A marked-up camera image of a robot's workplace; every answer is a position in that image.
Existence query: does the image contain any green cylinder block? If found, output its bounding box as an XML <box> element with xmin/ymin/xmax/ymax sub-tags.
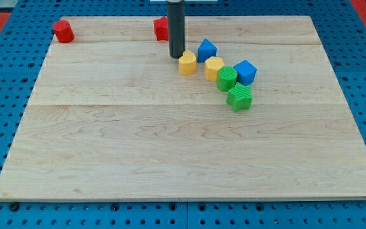
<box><xmin>217</xmin><ymin>66</ymin><xmax>238</xmax><ymax>92</ymax></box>

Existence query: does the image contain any red cylinder block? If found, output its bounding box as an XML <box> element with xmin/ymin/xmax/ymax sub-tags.
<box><xmin>52</xmin><ymin>20</ymin><xmax>74</xmax><ymax>43</ymax></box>

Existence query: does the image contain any green star block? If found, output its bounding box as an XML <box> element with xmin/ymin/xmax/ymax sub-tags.
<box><xmin>226</xmin><ymin>82</ymin><xmax>253</xmax><ymax>112</ymax></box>

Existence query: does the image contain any yellow hexagon block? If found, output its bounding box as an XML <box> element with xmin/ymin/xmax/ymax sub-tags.
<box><xmin>204</xmin><ymin>57</ymin><xmax>225</xmax><ymax>81</ymax></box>

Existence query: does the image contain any red star block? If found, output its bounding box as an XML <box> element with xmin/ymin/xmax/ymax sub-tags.
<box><xmin>153</xmin><ymin>16</ymin><xmax>168</xmax><ymax>41</ymax></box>

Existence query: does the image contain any blue triangular prism block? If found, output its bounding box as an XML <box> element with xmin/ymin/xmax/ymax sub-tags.
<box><xmin>197</xmin><ymin>39</ymin><xmax>217</xmax><ymax>62</ymax></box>

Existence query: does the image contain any yellow heart block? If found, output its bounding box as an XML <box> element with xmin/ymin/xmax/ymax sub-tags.
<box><xmin>178</xmin><ymin>50</ymin><xmax>197</xmax><ymax>75</ymax></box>

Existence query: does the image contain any wooden board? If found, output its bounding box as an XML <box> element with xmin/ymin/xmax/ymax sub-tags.
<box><xmin>0</xmin><ymin>16</ymin><xmax>366</xmax><ymax>202</ymax></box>

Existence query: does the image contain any blue cube block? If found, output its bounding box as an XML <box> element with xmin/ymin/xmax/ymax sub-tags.
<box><xmin>233</xmin><ymin>60</ymin><xmax>257</xmax><ymax>86</ymax></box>

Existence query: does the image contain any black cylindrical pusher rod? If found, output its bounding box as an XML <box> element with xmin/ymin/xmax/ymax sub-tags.
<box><xmin>166</xmin><ymin>0</ymin><xmax>186</xmax><ymax>59</ymax></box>

